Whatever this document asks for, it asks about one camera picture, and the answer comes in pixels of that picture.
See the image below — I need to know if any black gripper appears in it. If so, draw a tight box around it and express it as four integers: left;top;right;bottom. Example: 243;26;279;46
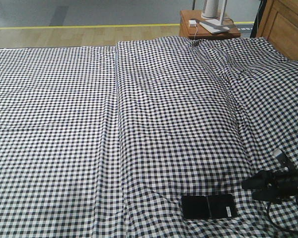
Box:
241;170;298;202

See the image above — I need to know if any black foldable phone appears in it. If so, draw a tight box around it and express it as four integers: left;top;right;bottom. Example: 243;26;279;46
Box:
181;194;237;220

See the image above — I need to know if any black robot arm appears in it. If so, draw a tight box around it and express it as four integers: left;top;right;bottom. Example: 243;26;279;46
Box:
241;170;298;203

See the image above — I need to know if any white desk lamp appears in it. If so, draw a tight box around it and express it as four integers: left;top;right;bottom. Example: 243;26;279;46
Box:
199;0;229;34

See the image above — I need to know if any checkered bed sheet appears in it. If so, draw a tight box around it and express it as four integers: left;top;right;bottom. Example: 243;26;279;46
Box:
0;47;126;238

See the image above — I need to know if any checkered quilt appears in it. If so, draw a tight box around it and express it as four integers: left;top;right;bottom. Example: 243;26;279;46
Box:
115;37;298;238

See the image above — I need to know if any wooden headboard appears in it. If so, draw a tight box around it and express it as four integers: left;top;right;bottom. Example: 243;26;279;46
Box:
256;0;298;60

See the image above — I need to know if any wooden nightstand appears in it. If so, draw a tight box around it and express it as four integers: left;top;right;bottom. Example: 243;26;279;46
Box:
179;10;241;40

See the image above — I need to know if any white charger adapter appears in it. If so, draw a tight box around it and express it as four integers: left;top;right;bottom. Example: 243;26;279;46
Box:
188;20;197;27

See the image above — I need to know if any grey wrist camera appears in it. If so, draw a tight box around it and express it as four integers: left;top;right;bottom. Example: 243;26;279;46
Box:
273;149;290;167

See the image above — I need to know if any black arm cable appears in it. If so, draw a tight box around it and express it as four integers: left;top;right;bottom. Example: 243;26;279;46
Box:
266;193;298;235

